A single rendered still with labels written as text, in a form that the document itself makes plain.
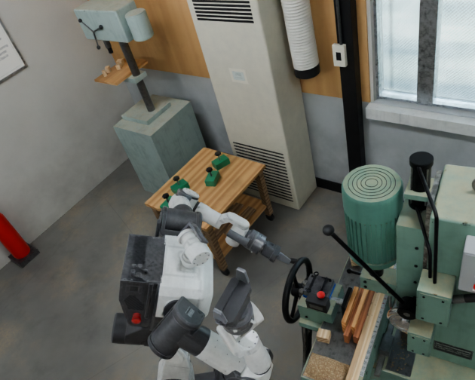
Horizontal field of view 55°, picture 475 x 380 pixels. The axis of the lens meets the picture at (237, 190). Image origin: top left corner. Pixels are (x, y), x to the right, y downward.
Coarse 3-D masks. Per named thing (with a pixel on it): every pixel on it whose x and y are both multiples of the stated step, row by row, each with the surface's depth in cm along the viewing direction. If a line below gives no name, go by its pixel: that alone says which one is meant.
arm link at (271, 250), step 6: (258, 234) 194; (258, 240) 193; (264, 240) 193; (252, 246) 193; (258, 246) 192; (264, 246) 194; (270, 246) 193; (276, 246) 197; (252, 252) 197; (264, 252) 192; (270, 252) 192; (276, 252) 190; (270, 258) 190
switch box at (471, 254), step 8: (472, 240) 113; (464, 248) 112; (472, 248) 112; (464, 256) 112; (472, 256) 111; (464, 264) 114; (472, 264) 113; (464, 272) 116; (472, 272) 115; (464, 280) 118; (472, 280) 117; (464, 288) 120; (472, 288) 119
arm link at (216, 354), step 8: (216, 336) 137; (208, 344) 134; (216, 344) 135; (224, 344) 136; (208, 352) 133; (216, 352) 134; (224, 352) 135; (208, 360) 135; (216, 360) 134; (224, 360) 135; (232, 360) 136; (240, 360) 137; (216, 368) 137; (224, 368) 135; (232, 368) 136; (240, 368) 136; (224, 376) 139; (232, 376) 136; (240, 376) 135
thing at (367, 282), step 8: (368, 272) 162; (384, 272) 160; (392, 272) 160; (360, 280) 163; (368, 280) 161; (376, 280) 159; (384, 280) 158; (392, 280) 157; (368, 288) 164; (376, 288) 162; (384, 288) 160; (392, 288) 157
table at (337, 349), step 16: (352, 288) 178; (304, 320) 176; (336, 320) 170; (384, 320) 166; (336, 336) 165; (352, 336) 164; (320, 352) 162; (336, 352) 161; (352, 352) 159; (304, 368) 159
